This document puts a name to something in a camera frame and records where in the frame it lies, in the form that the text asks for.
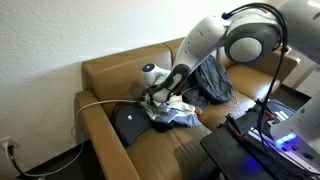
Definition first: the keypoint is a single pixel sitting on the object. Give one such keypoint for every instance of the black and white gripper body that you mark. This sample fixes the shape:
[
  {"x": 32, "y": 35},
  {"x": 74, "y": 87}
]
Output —
[{"x": 161, "y": 95}]

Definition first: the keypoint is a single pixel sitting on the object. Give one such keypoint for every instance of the grey and white cloth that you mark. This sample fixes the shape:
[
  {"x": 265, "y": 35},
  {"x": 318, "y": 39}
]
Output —
[{"x": 180, "y": 119}]

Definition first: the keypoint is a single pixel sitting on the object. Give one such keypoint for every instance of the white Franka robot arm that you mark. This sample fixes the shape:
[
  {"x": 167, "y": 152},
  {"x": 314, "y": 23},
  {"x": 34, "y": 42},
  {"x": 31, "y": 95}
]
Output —
[{"x": 253, "y": 40}]

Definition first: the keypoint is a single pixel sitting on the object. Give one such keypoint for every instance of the white crumpled cloth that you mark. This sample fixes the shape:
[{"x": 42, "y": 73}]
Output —
[{"x": 183, "y": 106}]

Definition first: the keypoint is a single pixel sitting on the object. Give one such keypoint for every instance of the dark blue garment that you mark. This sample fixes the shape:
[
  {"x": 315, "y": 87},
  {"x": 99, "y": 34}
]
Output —
[{"x": 195, "y": 98}]

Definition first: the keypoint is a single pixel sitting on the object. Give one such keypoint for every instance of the small orange object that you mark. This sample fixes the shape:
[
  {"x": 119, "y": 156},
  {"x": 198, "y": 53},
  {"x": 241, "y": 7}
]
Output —
[{"x": 199, "y": 111}]

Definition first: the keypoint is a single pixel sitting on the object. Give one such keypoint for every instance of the dark grey backpack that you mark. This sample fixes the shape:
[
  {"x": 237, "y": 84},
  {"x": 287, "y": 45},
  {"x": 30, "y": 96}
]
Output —
[{"x": 213, "y": 81}]

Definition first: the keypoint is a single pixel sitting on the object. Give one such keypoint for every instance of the brown leather sofa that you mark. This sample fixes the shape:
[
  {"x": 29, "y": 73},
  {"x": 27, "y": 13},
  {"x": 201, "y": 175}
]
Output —
[{"x": 110, "y": 80}]

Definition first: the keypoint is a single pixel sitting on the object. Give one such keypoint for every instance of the red clamp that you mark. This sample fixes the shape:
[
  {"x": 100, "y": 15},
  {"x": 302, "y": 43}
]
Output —
[
  {"x": 265, "y": 106},
  {"x": 235, "y": 125}
]

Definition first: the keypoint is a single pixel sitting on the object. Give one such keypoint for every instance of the black robot table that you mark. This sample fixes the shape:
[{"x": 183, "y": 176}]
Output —
[{"x": 233, "y": 156}]

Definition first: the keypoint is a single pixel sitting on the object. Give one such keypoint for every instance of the dark side table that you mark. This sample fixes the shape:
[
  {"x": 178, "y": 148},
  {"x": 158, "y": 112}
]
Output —
[{"x": 66, "y": 165}]

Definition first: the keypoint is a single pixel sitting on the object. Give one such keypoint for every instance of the black power plug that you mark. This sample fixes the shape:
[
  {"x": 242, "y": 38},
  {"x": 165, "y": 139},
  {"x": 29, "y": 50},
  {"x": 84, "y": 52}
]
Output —
[{"x": 11, "y": 150}]

